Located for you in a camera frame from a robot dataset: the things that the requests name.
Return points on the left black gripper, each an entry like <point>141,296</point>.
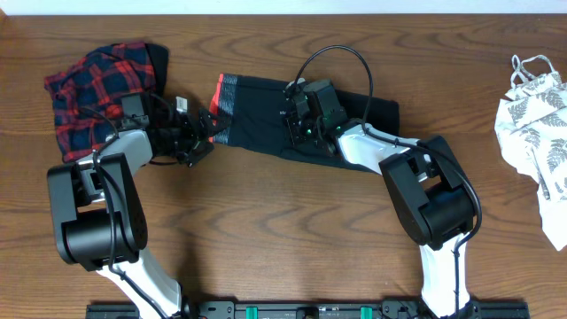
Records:
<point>195,143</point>

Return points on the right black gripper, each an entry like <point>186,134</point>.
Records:
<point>291,121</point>

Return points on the black leggings with red waistband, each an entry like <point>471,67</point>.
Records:
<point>257,109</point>

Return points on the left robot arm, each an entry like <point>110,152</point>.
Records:
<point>97,215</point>

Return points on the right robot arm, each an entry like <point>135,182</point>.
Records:
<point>432,197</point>

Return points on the red navy plaid garment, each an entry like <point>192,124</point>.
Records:
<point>95,97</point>

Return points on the white fern print garment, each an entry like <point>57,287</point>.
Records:
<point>530,126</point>

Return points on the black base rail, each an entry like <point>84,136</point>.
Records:
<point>387,309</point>

